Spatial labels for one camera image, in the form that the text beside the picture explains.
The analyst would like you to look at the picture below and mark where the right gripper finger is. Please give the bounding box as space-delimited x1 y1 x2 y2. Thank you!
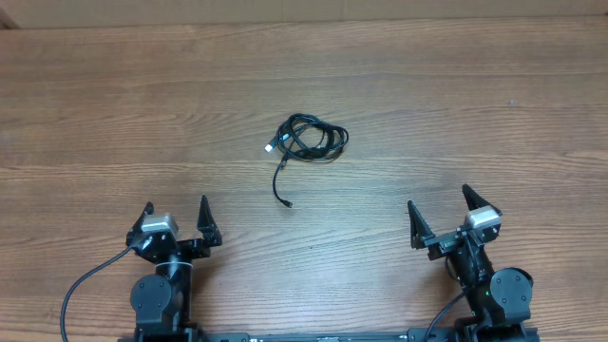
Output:
462 183 502 215
408 200 435 249

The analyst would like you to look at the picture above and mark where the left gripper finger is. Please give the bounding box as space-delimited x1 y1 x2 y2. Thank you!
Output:
134 201 154 233
197 195 222 247

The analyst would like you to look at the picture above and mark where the black USB cable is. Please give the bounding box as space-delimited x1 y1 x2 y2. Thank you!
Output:
263 112 351 209

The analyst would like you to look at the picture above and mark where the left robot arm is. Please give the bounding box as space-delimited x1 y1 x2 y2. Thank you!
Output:
126 197 222 342

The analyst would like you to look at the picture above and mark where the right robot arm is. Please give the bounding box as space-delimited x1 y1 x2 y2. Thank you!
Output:
408 184 540 342

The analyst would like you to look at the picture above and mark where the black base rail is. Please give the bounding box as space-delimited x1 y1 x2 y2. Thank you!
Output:
117 328 541 342

